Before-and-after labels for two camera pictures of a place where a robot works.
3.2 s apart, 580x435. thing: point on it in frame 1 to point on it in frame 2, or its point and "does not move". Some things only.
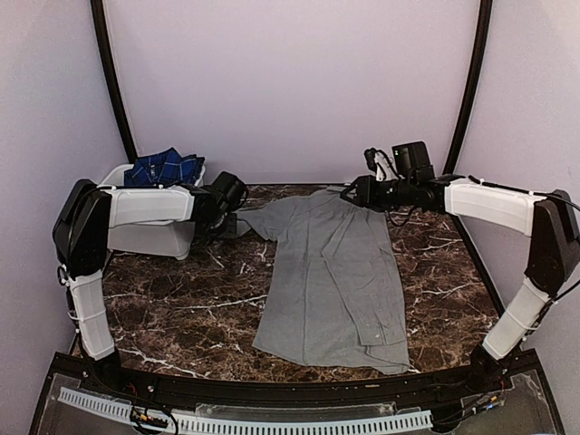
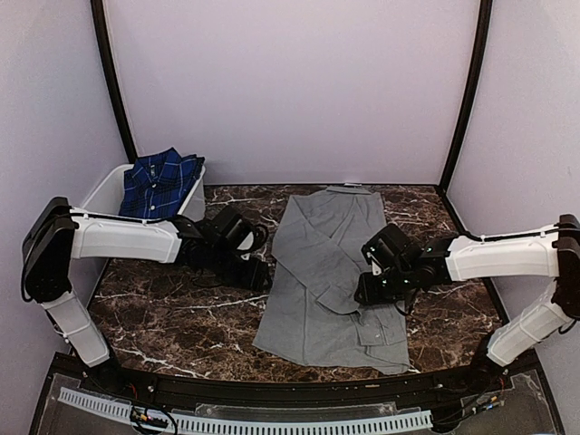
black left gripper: (231, 229) to (254, 278)
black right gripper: (366, 195) to (369, 293)
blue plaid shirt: (163, 169) does not move
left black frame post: (101, 40) does not move
